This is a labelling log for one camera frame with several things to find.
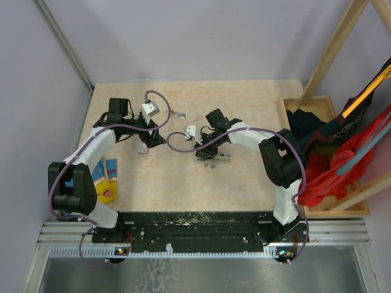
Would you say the wooden frame beam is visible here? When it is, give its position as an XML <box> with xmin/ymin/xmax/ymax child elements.
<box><xmin>299</xmin><ymin>0</ymin><xmax>368</xmax><ymax>106</ymax></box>

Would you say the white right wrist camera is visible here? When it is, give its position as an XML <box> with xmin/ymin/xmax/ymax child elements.
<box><xmin>184</xmin><ymin>125</ymin><xmax>203</xmax><ymax>145</ymax></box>

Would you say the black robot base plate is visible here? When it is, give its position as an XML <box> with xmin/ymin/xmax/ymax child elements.
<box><xmin>92</xmin><ymin>211</ymin><xmax>309</xmax><ymax>253</ymax></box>

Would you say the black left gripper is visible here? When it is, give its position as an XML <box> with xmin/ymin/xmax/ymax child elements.
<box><xmin>123</xmin><ymin>113</ymin><xmax>167</xmax><ymax>148</ymax></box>

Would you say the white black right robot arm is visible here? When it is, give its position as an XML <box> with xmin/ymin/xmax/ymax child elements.
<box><xmin>185</xmin><ymin>109</ymin><xmax>307</xmax><ymax>242</ymax></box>

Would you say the blue yellow cartoon cloth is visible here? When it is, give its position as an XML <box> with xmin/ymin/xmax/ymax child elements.
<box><xmin>48</xmin><ymin>159</ymin><xmax>117</xmax><ymax>216</ymax></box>

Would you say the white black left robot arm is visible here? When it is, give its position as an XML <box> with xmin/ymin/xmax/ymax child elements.
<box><xmin>48</xmin><ymin>98</ymin><xmax>166</xmax><ymax>242</ymax></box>

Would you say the black grey large stapler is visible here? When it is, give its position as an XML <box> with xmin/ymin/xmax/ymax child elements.
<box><xmin>194</xmin><ymin>153</ymin><xmax>231</xmax><ymax>165</ymax></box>

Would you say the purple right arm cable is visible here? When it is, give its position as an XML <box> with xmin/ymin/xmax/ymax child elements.
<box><xmin>166</xmin><ymin>128</ymin><xmax>309</xmax><ymax>265</ymax></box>

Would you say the wooden tray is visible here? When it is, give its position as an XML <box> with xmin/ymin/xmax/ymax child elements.
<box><xmin>277</xmin><ymin>95</ymin><xmax>371</xmax><ymax>218</ymax></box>

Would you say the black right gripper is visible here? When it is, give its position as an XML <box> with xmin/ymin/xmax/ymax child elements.
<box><xmin>194</xmin><ymin>132</ymin><xmax>225</xmax><ymax>161</ymax></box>

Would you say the dark patterned cloth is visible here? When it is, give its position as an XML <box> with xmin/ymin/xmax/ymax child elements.
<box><xmin>285</xmin><ymin>60</ymin><xmax>390</xmax><ymax>153</ymax></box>

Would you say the light blue strap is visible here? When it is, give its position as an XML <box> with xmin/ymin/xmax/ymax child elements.
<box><xmin>337</xmin><ymin>123</ymin><xmax>391</xmax><ymax>175</ymax></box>

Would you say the aluminium rail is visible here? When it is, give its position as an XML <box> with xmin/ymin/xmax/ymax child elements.
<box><xmin>37</xmin><ymin>220</ymin><xmax>370</xmax><ymax>260</ymax></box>

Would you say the red white staple box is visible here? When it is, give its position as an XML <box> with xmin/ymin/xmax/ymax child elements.
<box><xmin>138</xmin><ymin>142</ymin><xmax>148</xmax><ymax>154</ymax></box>

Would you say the pink white mini stapler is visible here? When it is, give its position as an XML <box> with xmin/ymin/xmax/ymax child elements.
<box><xmin>170</xmin><ymin>110</ymin><xmax>188</xmax><ymax>119</ymax></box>

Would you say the red cloth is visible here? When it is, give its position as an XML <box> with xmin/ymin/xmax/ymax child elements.
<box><xmin>298</xmin><ymin>107</ymin><xmax>390</xmax><ymax>207</ymax></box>

